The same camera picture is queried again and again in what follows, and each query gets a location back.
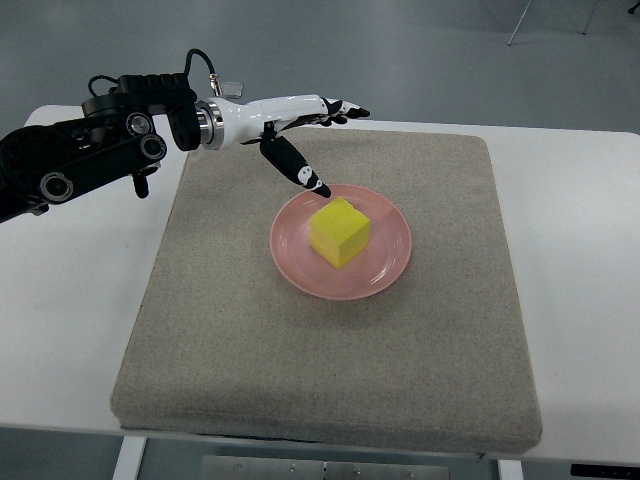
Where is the pink plastic plate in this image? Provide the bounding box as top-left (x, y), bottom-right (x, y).
top-left (270, 184), bottom-right (412, 300)

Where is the metal chair leg right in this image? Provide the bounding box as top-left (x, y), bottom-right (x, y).
top-left (581, 0), bottom-right (600, 35)

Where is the white table leg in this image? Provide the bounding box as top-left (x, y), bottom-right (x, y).
top-left (497, 460), bottom-right (524, 480)
top-left (112, 436), bottom-right (147, 480)

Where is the white table leg left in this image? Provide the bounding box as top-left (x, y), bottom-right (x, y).
top-left (112, 436), bottom-right (147, 480)

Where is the upper silver floor plate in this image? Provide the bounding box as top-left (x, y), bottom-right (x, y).
top-left (221, 82), bottom-right (244, 99)

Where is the white table leg right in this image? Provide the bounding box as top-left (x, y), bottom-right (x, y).
top-left (497, 460), bottom-right (524, 480)

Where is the metal chair leg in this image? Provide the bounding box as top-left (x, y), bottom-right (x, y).
top-left (506, 0), bottom-right (533, 47)
top-left (581, 0), bottom-right (600, 35)

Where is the metal chair leg left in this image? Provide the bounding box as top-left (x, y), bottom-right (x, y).
top-left (506, 0), bottom-right (533, 47)

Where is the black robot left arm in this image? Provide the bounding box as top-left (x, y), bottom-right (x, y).
top-left (1, 69), bottom-right (203, 221)

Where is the grey metal base plate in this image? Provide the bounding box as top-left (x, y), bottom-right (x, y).
top-left (200, 455), bottom-right (451, 480)

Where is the yellow foam block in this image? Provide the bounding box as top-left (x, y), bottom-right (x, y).
top-left (309, 196), bottom-right (371, 269)

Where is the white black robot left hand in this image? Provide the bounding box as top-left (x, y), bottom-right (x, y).
top-left (195, 94), bottom-right (370, 198)

